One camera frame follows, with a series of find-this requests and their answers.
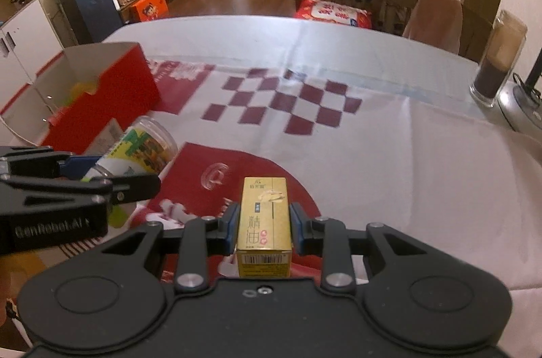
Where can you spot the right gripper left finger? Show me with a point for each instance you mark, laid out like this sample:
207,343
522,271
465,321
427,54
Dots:
203,238

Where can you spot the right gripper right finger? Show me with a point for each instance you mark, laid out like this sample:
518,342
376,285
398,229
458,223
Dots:
328,239

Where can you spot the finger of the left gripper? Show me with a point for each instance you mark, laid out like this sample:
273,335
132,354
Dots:
44,162
117,190

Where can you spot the clear jar green label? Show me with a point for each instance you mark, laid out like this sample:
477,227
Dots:
146,147

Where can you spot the gold essential oil box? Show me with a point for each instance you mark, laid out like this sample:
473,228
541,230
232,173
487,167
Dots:
264,244

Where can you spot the white cupboard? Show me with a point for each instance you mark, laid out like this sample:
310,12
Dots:
28,42

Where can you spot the red cardboard box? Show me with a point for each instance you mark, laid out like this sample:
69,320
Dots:
79,93

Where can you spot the white red patterned cloth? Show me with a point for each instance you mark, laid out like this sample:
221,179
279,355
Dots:
464,186

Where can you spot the orange gift box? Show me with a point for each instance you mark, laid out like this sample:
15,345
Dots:
147,10

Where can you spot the red printed seat cushion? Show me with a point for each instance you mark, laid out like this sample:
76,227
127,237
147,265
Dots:
329,12

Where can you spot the grey desk lamp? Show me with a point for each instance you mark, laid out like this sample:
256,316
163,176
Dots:
520,99

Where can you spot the chair with pink towel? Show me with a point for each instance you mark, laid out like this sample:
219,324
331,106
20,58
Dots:
444,24

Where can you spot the glass jar dark contents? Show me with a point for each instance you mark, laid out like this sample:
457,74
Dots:
505,43

